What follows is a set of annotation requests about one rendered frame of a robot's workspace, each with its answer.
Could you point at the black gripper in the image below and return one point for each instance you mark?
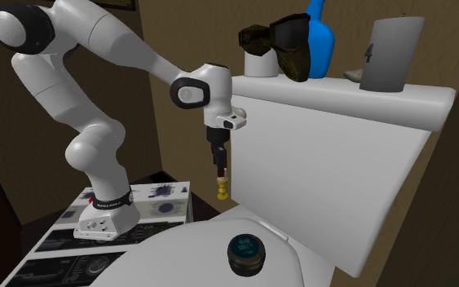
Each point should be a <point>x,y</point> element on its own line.
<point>217,137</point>

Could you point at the yellow chess pawn figure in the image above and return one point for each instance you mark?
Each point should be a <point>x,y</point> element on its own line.
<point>222,188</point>

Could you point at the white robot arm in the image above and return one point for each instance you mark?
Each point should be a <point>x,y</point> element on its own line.
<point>106,47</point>

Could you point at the patterned robot stand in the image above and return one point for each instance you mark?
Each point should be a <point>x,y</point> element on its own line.
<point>161,202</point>

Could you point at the white toilet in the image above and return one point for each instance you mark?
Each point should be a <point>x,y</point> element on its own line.
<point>316,159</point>

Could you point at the dark round tin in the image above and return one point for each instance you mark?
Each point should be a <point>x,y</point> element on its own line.
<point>246,254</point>

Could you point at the white cylinder cup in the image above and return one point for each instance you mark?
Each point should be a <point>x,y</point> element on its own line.
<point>261,63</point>

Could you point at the blue bottle vase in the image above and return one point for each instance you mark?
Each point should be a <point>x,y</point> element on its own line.
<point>321,43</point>

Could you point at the small grey stone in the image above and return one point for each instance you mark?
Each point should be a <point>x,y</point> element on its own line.
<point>353,75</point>

